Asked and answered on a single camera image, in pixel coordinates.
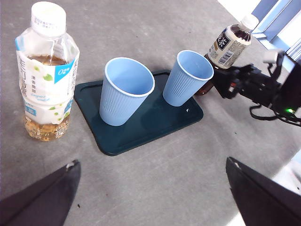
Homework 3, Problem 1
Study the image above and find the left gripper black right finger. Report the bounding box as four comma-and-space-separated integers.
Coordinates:
226, 157, 301, 226

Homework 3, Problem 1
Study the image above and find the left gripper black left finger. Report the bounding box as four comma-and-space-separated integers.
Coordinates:
0, 160, 81, 226

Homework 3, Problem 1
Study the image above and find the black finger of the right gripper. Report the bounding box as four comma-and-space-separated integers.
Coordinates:
213, 67, 238, 99

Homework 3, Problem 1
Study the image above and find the dark tea bottle beige label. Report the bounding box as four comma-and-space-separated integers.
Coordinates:
195, 14, 259, 96

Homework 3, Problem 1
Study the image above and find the pale oolong tea bottle white label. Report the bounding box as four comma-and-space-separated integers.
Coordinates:
15, 1, 80, 142

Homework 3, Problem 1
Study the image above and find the blue ribbed plastic cup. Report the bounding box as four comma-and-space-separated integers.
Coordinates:
162, 49, 214, 107
99, 56, 155, 126

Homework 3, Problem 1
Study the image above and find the dark teal rectangular tray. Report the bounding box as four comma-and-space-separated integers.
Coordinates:
73, 71, 204, 156

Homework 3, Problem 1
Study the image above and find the black cable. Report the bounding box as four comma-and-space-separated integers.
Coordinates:
249, 103, 301, 128

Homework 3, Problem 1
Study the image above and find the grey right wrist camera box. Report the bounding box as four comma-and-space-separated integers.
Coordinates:
262, 49, 285, 64

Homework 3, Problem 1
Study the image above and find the blue window frame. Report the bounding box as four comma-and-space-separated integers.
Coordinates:
250, 0, 301, 51

